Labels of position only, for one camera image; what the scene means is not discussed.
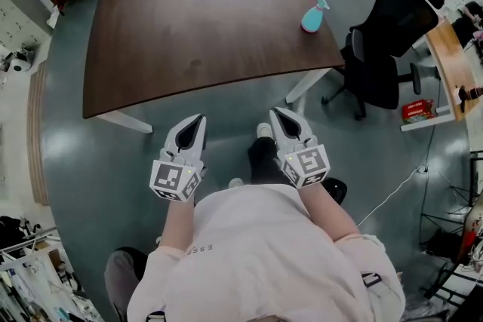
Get black office chair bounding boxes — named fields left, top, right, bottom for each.
left=321, top=0, right=446, bottom=121

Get red box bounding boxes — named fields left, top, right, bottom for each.
left=401, top=98, right=436, bottom=125

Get white round appliance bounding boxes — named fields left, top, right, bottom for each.
left=9, top=56, right=33, bottom=75

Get person's left forearm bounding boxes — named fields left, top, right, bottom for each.
left=157, top=195, right=198, bottom=250

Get white power cable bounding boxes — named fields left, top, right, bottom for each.
left=356, top=165, right=430, bottom=227

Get person's black trousers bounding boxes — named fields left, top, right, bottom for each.
left=247, top=136, right=291, bottom=186

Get person's white shirt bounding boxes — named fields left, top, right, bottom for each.
left=126, top=182, right=407, bottom=322

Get dark brown wooden table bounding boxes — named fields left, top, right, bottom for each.
left=82, top=0, right=346, bottom=135

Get teal spray bottle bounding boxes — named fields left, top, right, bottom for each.
left=300, top=0, right=331, bottom=34

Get light wooden desk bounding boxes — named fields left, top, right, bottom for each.
left=426, top=18, right=480, bottom=122

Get cluttered white workbench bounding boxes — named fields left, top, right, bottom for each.
left=0, top=214, right=97, bottom=322

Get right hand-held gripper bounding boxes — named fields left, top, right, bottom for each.
left=269, top=106, right=332, bottom=189

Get person's right white shoe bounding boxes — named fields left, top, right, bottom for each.
left=256, top=122, right=274, bottom=140

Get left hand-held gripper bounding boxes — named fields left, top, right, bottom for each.
left=149, top=113, right=208, bottom=204

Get black round stool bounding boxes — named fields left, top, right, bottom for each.
left=322, top=176, right=349, bottom=207

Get person's right forearm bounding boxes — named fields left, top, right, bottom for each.
left=297, top=182, right=360, bottom=243

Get black metal stand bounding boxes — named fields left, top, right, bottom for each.
left=418, top=150, right=483, bottom=299

